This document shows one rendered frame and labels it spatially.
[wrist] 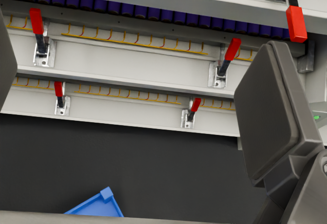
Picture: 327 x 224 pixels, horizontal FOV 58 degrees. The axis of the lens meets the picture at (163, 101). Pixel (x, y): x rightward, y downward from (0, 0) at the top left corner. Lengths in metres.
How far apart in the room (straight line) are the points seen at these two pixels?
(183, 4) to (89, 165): 0.48
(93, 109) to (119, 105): 0.06
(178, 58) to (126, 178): 0.34
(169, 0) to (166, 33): 0.14
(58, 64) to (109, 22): 0.10
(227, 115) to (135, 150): 0.23
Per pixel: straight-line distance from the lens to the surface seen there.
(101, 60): 0.47
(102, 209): 0.69
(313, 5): 0.36
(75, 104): 0.65
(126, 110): 0.64
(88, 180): 0.71
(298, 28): 0.29
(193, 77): 0.48
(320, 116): 0.61
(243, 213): 0.76
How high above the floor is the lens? 0.69
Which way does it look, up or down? 63 degrees down
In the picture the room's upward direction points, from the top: 22 degrees clockwise
